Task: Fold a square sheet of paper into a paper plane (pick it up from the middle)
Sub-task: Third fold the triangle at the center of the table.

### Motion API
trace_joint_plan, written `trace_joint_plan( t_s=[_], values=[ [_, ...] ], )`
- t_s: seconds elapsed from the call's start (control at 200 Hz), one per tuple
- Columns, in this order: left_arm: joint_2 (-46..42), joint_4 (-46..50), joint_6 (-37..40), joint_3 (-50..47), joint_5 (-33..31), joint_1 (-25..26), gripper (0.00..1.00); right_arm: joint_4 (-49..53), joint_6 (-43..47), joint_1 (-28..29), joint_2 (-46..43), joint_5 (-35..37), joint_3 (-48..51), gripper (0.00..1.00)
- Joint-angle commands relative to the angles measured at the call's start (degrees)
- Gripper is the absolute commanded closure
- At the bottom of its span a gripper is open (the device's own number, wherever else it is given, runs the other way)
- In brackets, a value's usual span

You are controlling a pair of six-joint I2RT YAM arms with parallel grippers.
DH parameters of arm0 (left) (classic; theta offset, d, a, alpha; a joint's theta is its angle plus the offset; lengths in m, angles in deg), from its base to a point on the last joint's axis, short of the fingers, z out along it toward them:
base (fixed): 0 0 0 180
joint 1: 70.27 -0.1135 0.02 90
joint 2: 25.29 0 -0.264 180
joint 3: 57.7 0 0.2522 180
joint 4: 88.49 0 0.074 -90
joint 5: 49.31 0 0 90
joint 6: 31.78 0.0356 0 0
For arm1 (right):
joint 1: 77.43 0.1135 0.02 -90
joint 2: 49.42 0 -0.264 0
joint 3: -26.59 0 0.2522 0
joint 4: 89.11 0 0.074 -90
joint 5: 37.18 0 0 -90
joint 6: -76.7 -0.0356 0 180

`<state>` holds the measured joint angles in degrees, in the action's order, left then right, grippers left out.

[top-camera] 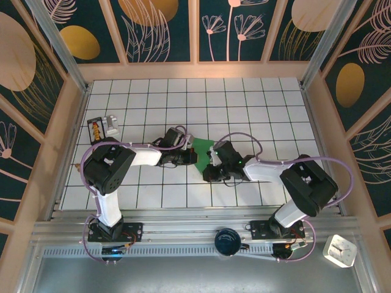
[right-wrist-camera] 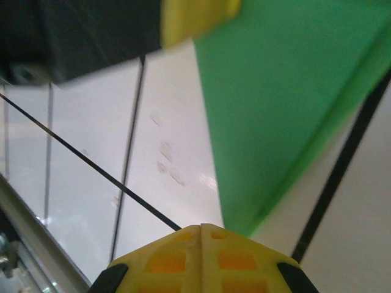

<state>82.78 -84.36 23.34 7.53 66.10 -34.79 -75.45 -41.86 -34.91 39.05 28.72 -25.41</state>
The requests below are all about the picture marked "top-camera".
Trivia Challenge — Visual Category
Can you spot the green cloth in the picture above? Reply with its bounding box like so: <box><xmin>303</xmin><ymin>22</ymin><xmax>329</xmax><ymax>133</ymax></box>
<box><xmin>191</xmin><ymin>137</ymin><xmax>216</xmax><ymax>173</ymax></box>

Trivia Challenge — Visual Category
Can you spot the white square clock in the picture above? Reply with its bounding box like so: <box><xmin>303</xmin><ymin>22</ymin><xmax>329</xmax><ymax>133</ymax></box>
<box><xmin>323</xmin><ymin>234</ymin><xmax>358</xmax><ymax>269</ymax></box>

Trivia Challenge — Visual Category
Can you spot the dark blue cup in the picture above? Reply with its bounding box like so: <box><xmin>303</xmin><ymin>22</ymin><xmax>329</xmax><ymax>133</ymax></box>
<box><xmin>213</xmin><ymin>227</ymin><xmax>250</xmax><ymax>257</ymax></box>

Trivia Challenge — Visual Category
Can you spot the white plastic holder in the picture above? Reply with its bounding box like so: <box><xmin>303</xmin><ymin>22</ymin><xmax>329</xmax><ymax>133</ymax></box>
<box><xmin>102</xmin><ymin>115</ymin><xmax>120</xmax><ymax>137</ymax></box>

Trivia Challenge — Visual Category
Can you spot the black box with orange screws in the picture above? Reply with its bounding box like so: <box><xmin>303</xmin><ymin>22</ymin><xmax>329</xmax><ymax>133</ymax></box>
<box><xmin>87</xmin><ymin>117</ymin><xmax>108</xmax><ymax>145</ymax></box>

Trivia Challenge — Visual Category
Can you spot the small circuit board with LED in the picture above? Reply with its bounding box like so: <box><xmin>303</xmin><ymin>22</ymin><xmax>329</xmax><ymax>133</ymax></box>
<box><xmin>100</xmin><ymin>244</ymin><xmax>129</xmax><ymax>260</ymax></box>
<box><xmin>272</xmin><ymin>241</ymin><xmax>307</xmax><ymax>260</ymax></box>

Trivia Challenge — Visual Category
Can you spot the aluminium front rail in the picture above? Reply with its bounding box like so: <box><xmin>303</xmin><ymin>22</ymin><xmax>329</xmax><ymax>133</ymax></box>
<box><xmin>30</xmin><ymin>210</ymin><xmax>369</xmax><ymax>256</ymax></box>

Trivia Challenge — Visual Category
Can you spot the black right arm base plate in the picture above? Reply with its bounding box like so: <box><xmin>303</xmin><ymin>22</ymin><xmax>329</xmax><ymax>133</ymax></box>
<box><xmin>249</xmin><ymin>219</ymin><xmax>305</xmax><ymax>241</ymax></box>

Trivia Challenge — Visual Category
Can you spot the slotted grey cable duct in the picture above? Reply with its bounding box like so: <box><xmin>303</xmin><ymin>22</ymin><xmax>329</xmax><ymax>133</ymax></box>
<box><xmin>42</xmin><ymin>246</ymin><xmax>276</xmax><ymax>260</ymax></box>

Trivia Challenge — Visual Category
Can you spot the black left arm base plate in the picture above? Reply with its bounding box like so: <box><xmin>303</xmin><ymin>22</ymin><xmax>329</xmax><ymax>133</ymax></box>
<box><xmin>87</xmin><ymin>222</ymin><xmax>144</xmax><ymax>242</ymax></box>

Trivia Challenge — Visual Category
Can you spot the aluminium side rail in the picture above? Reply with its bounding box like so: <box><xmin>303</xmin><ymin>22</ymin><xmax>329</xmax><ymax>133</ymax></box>
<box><xmin>45</xmin><ymin>87</ymin><xmax>92</xmax><ymax>221</ymax></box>
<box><xmin>301</xmin><ymin>87</ymin><xmax>349</xmax><ymax>217</ymax></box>

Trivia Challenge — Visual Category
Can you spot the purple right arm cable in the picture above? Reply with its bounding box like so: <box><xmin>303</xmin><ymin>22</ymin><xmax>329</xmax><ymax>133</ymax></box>
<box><xmin>218</xmin><ymin>132</ymin><xmax>355</xmax><ymax>263</ymax></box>

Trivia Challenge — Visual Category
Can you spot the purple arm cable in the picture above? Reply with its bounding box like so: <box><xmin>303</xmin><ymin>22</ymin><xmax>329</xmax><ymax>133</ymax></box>
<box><xmin>218</xmin><ymin>132</ymin><xmax>355</xmax><ymax>263</ymax></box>
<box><xmin>79</xmin><ymin>125</ymin><xmax>192</xmax><ymax>265</ymax></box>

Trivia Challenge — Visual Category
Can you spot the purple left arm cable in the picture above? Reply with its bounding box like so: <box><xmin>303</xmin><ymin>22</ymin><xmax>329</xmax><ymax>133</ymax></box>
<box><xmin>79</xmin><ymin>125</ymin><xmax>192</xmax><ymax>265</ymax></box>

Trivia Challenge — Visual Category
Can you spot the aluminium corner post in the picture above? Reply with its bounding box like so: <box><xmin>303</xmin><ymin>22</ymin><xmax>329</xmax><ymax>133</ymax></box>
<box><xmin>300</xmin><ymin>0</ymin><xmax>369</xmax><ymax>90</ymax></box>
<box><xmin>24</xmin><ymin>0</ymin><xmax>92</xmax><ymax>92</ymax></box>

